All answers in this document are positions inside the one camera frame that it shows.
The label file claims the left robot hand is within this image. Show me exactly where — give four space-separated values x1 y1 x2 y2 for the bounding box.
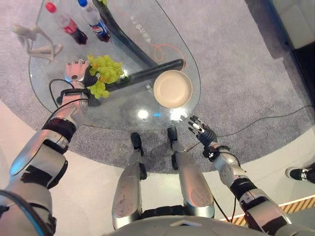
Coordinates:
64 59 101 89

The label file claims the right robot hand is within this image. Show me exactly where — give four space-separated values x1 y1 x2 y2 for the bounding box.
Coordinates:
188 115 219 148

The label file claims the green grape bunch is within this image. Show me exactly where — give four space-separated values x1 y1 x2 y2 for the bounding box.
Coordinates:
87 55 125 100

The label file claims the beige round plate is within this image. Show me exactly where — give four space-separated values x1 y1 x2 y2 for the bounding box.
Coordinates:
153 70 193 109

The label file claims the white abstract figure sculpture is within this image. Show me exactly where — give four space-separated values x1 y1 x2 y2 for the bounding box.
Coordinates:
11 24 63 63

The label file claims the right silver robot leg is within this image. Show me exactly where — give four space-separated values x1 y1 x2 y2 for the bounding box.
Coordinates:
167 126 216 219

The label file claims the silver robot leg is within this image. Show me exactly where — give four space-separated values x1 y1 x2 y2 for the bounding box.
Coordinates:
111 132 148 230
167 126 216 219

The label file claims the red cap cola bottle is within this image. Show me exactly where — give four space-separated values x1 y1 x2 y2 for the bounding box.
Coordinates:
45 1 88 46

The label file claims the blue cap pepsi bottle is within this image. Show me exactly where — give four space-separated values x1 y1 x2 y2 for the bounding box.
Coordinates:
78 0 111 43

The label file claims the grey carpet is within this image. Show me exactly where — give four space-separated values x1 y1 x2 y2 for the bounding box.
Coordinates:
0 0 315 174

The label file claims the black table base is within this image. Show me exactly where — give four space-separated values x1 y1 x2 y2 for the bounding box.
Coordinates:
56 0 185 107

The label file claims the glass coffee table top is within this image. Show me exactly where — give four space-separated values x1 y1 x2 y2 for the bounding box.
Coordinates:
28 0 201 131

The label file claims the silver robot torso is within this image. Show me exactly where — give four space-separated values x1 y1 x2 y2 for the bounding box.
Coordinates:
103 205 266 236

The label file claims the left silver robot leg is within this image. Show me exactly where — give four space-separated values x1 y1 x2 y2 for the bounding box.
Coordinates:
111 132 148 230

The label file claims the person's black white shoe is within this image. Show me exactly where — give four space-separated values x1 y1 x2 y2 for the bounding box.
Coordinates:
285 164 315 184

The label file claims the white sofa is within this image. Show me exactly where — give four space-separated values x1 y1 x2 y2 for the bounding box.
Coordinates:
268 0 315 50

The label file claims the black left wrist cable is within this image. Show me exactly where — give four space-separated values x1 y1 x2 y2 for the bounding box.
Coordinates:
48 78 89 123

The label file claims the black floor cable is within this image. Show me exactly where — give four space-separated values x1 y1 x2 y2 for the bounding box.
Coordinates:
185 104 315 150

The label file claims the orange cable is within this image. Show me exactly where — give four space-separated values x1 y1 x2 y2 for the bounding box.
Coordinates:
112 0 187 70

